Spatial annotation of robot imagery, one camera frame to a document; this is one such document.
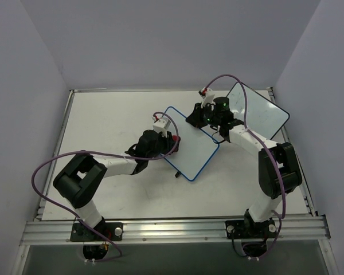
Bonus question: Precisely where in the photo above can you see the black-framed whiteboard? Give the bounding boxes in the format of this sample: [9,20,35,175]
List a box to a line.
[227,83,290,139]

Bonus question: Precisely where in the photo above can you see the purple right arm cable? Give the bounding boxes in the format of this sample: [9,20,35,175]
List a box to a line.
[202,74,286,260]

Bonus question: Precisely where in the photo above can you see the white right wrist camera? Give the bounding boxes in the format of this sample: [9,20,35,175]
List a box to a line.
[198,88,215,108]

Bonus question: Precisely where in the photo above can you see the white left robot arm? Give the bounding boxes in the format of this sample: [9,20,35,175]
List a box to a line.
[53,130,180,240]

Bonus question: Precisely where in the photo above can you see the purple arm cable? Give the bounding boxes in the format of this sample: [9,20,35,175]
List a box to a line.
[30,111,178,263]
[202,74,286,260]

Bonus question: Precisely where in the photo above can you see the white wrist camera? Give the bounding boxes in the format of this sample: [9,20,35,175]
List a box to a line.
[153,117,171,138]
[198,88,215,108]

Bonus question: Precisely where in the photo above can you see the red heart-shaped eraser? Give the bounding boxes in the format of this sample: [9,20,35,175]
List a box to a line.
[172,135,181,152]

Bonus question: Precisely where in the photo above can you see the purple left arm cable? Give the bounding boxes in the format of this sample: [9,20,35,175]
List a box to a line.
[30,111,178,263]

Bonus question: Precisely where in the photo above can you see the blue-framed whiteboard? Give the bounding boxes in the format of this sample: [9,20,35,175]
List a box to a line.
[165,106,220,182]

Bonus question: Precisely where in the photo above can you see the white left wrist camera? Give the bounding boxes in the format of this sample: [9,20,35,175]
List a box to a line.
[153,117,171,138]

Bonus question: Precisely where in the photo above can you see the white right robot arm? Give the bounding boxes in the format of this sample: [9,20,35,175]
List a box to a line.
[186,97,302,237]

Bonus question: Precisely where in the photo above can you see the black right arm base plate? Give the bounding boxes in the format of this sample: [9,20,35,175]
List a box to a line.
[225,219,277,239]

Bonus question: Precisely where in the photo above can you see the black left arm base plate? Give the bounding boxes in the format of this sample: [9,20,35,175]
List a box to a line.
[70,221,123,242]

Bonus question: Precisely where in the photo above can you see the aluminium front rail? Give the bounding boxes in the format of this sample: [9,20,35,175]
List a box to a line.
[20,215,330,246]

